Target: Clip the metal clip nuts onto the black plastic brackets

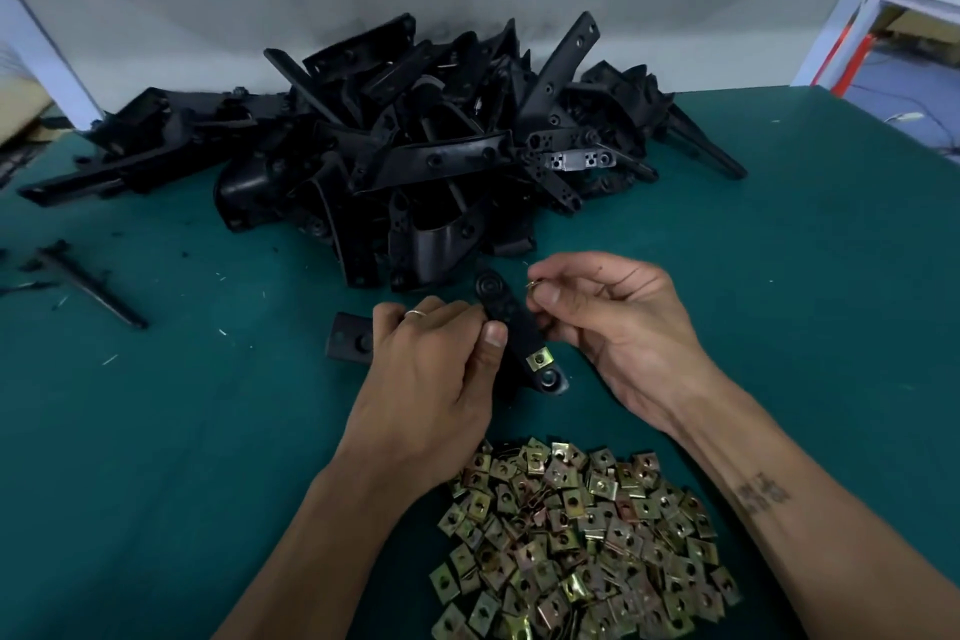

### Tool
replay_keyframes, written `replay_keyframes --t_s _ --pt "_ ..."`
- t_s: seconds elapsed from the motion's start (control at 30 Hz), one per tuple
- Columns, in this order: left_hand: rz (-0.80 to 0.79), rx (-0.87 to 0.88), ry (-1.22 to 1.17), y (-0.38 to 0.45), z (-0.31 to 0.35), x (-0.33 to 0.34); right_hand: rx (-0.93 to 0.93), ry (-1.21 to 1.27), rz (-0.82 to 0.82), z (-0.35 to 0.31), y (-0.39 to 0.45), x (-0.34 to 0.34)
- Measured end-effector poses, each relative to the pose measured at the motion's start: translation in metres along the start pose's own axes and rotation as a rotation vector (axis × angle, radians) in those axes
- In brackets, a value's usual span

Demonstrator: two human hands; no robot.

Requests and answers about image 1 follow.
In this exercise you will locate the person's left hand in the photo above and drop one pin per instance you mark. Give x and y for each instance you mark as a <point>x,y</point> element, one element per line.
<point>428,400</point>

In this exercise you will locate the person's right hand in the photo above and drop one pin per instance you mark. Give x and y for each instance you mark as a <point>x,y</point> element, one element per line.
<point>638,332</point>

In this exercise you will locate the pile of brass clip nuts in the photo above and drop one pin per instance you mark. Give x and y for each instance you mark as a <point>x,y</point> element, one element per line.
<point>585,542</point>

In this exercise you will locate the pile of black plastic brackets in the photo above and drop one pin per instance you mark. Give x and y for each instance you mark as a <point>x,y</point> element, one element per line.
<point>405,137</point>

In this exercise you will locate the person's right forearm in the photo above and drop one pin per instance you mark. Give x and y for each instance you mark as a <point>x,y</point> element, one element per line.
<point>810,512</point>

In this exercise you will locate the green table cloth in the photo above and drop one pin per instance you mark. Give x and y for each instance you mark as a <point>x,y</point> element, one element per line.
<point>150,422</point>

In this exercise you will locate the thin black plastic strip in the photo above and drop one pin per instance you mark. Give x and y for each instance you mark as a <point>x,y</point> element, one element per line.
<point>90,287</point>

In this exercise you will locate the brown cardboard piece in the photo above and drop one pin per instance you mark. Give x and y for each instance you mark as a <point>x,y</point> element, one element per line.
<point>15,107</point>

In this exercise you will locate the white metal post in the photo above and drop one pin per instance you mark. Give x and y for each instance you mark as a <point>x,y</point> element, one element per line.
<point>45,55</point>

